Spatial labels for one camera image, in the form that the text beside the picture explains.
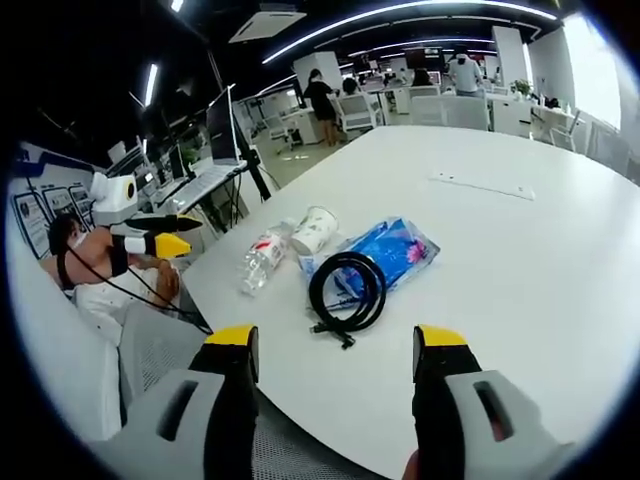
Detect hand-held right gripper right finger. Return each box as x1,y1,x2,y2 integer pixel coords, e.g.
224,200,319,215
410,323,591,480

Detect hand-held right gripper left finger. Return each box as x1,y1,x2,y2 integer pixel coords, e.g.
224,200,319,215
89,323,261,480

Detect clear plastic bottle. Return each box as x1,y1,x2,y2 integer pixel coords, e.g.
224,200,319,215
239,223,297,297

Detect white paper cup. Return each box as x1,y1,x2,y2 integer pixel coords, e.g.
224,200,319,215
290,205,340,254

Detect blue plastic bag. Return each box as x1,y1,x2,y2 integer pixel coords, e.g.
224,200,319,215
299,215,442,306

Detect person's head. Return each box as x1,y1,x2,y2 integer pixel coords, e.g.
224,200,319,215
47,214,94,251

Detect person's white shirt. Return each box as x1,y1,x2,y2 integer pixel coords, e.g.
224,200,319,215
42,259,184,346

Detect silver laptop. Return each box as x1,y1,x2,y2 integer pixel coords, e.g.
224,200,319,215
164,84,250,207

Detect black tripod stand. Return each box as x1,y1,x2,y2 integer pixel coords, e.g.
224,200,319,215
233,117,274,202

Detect white table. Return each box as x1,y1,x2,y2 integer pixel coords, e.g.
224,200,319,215
177,124,640,476

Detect ceiling air conditioner vent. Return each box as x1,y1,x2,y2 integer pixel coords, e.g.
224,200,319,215
228,8,308,44

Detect red screen monitor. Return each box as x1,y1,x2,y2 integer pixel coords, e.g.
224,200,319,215
404,47,446,72

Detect wall posters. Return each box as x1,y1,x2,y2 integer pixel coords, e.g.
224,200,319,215
10,180,95,254

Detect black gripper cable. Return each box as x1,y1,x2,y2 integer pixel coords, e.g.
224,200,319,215
64,249,214,335

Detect black arm strap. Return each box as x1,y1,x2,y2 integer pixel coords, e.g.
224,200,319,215
54,252,76,291

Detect white table cable cover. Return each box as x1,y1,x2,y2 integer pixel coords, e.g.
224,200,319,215
428,172,536,202

